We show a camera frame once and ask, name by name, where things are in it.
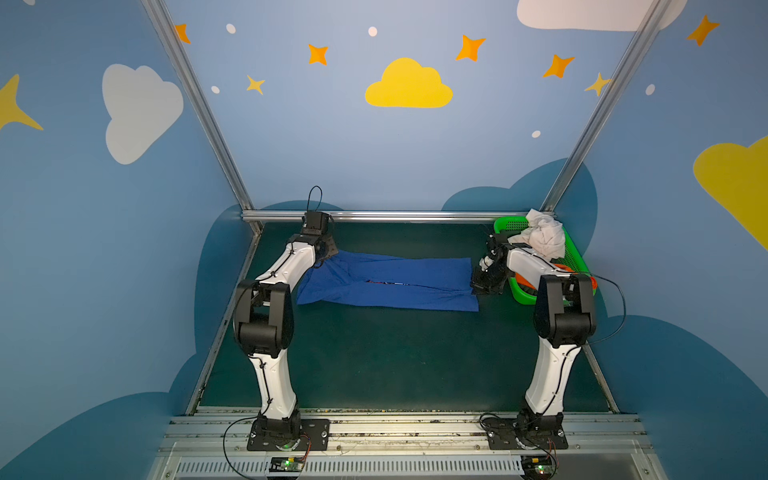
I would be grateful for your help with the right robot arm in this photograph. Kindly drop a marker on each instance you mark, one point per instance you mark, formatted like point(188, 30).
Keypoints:
point(564, 319)

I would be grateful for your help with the orange t-shirt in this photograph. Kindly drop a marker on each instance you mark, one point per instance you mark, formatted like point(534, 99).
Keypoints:
point(526, 286)

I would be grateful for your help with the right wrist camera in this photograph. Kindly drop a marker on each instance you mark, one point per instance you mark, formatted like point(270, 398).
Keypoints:
point(497, 251)

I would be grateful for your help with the rear aluminium frame bar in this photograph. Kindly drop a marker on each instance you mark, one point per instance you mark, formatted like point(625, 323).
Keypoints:
point(441, 217)

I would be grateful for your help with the blue panda print t-shirt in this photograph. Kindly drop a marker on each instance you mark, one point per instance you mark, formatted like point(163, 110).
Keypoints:
point(370, 280)

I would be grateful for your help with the left aluminium frame post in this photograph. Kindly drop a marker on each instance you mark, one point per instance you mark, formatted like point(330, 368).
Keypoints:
point(161, 20)

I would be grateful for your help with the left controller board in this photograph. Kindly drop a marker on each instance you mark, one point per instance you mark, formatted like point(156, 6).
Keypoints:
point(290, 465)

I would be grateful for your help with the controller board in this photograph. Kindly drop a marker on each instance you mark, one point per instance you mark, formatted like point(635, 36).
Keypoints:
point(290, 465)
point(537, 468)

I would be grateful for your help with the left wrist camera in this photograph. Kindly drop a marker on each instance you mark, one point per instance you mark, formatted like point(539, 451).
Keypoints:
point(315, 223)

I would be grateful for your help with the right aluminium frame post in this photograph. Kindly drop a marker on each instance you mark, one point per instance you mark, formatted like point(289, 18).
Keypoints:
point(633, 56)

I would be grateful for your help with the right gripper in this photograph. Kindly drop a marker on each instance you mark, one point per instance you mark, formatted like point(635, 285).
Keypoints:
point(483, 282)

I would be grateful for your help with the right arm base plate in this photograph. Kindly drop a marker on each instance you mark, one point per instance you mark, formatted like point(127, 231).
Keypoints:
point(506, 433)

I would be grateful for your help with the aluminium mounting rail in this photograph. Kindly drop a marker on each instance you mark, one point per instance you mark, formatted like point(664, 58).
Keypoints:
point(403, 445)

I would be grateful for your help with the green plastic basket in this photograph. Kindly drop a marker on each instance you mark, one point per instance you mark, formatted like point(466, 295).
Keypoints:
point(523, 292)

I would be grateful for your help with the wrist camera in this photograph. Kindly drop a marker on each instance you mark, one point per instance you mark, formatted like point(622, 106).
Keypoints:
point(497, 251)
point(315, 223)

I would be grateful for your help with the white t-shirt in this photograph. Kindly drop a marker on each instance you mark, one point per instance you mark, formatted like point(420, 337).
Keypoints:
point(544, 234)

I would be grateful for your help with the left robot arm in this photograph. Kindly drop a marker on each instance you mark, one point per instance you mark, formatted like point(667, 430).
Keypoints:
point(263, 327)

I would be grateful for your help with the right controller board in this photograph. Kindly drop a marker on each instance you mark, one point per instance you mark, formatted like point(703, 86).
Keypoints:
point(537, 468)

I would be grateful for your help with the aluminium frame post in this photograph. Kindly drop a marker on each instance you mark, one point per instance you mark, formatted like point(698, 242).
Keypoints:
point(633, 56)
point(161, 20)

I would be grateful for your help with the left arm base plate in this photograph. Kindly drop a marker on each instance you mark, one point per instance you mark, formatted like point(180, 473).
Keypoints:
point(289, 435)

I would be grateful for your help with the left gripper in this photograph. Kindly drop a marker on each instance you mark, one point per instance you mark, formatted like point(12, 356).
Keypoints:
point(327, 250)

